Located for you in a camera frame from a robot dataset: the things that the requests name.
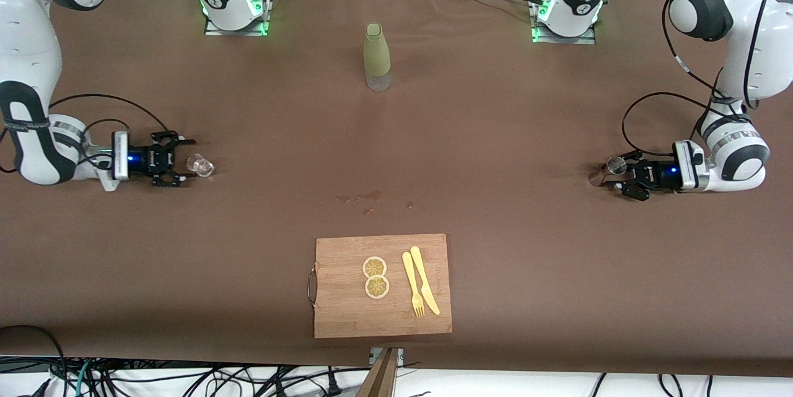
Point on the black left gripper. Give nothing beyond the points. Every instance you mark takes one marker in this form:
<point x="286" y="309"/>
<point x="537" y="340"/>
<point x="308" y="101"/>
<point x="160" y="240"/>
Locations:
<point x="654" y="174"/>

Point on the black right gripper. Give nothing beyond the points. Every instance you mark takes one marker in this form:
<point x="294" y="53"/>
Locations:
<point x="144" y="158"/>

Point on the steel cone jigger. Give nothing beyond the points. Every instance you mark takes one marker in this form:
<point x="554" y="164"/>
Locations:
<point x="614" y="165"/>

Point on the clear glass measuring cup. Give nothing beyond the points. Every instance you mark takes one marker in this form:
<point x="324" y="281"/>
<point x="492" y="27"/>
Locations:
<point x="201" y="165"/>

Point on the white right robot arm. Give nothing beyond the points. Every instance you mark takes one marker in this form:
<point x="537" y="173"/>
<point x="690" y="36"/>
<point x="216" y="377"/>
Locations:
<point x="25" y="44"/>

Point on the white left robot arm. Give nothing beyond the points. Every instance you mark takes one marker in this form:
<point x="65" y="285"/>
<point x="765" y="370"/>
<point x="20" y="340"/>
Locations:
<point x="749" y="44"/>

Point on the brown table cover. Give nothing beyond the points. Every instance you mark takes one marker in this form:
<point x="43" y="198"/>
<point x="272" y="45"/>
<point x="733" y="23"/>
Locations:
<point x="186" y="261"/>

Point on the green sleeved glass bottle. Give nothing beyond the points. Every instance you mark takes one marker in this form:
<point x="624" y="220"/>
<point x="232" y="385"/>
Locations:
<point x="376" y="56"/>

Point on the lemon slice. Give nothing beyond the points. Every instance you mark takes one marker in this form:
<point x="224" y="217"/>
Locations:
<point x="375" y="267"/>
<point x="376" y="287"/>

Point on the yellow plastic knife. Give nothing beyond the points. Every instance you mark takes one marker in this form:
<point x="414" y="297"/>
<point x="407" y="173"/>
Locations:
<point x="424" y="279"/>

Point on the wooden cutting board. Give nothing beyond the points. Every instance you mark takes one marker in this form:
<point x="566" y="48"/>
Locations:
<point x="347" y="316"/>

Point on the yellow plastic fork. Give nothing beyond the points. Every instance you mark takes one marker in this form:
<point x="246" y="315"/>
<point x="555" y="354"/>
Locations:
<point x="412" y="285"/>

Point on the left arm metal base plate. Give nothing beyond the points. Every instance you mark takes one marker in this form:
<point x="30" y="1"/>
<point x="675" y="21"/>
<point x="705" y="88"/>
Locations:
<point x="588" y="39"/>

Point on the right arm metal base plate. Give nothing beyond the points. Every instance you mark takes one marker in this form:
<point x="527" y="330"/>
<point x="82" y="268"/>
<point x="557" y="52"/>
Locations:
<point x="260" y="28"/>

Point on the camera stand post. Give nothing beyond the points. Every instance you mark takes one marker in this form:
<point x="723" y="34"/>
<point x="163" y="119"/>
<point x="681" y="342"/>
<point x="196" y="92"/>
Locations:
<point x="381" y="378"/>

